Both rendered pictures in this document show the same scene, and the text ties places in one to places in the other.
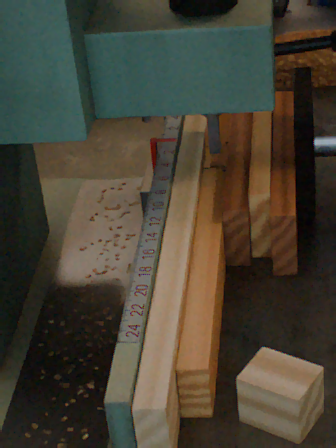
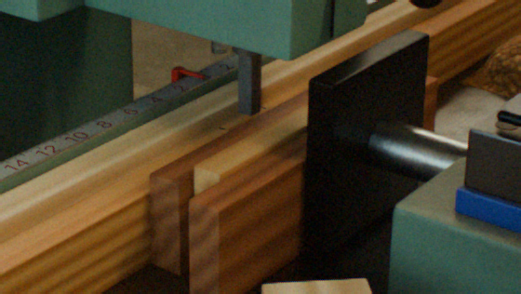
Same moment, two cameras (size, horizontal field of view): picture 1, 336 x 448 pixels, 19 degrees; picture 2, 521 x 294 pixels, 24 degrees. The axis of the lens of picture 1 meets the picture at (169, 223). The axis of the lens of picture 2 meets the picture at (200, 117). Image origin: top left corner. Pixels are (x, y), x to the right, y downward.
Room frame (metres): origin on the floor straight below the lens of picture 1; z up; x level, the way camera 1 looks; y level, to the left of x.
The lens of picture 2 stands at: (0.17, -0.32, 1.21)
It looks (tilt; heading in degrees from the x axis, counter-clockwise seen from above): 24 degrees down; 30
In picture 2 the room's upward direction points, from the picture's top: straight up
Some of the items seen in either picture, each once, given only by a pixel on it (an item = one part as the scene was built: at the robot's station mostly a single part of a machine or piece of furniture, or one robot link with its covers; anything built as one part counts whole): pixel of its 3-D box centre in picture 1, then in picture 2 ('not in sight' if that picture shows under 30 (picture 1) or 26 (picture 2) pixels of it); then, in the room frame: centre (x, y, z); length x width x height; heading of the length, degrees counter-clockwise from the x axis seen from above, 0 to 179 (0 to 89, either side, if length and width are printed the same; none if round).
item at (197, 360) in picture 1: (221, 146); (308, 123); (0.75, -0.05, 0.92); 0.62 x 0.02 x 0.04; 171
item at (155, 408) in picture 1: (193, 172); (225, 135); (0.70, -0.02, 0.93); 0.60 x 0.02 x 0.05; 171
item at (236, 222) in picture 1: (242, 159); (304, 142); (0.71, -0.07, 0.93); 0.24 x 0.02 x 0.05; 171
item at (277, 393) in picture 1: (280, 394); not in sight; (0.44, -0.06, 0.92); 0.04 x 0.03 x 0.04; 53
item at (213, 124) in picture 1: (213, 124); (249, 68); (0.69, -0.04, 0.97); 0.01 x 0.01 x 0.05; 81
